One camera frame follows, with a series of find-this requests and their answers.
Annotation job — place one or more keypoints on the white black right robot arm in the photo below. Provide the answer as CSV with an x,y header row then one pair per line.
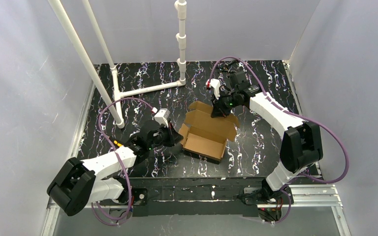
x,y
301,140

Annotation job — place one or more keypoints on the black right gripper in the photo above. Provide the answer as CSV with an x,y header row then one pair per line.
x,y
219,103

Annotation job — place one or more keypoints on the black pliers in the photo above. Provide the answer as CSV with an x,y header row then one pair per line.
x,y
226,67

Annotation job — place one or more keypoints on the brown cardboard paper box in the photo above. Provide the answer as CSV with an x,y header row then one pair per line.
x,y
207,136

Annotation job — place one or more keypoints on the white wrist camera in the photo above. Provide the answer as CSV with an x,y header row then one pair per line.
x,y
161,116
214,85

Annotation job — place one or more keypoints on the yellow black screwdriver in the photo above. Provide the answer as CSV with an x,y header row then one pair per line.
x,y
116,142

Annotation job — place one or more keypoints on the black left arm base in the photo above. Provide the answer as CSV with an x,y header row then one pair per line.
x,y
139,197

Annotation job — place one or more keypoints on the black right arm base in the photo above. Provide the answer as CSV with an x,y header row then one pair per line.
x,y
265,194

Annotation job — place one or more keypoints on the aluminium rail frame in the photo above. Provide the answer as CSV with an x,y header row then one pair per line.
x,y
199,193

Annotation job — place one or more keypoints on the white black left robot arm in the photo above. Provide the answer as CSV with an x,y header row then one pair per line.
x,y
80,182

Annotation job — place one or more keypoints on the white PVC pipe frame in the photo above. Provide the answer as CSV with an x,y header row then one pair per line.
x,y
106,35

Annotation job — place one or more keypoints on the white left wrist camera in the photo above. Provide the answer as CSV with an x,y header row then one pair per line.
x,y
161,116

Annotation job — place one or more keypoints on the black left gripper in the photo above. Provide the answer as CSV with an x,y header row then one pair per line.
x,y
170,135

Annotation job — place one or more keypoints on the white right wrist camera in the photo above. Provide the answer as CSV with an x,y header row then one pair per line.
x,y
214,85

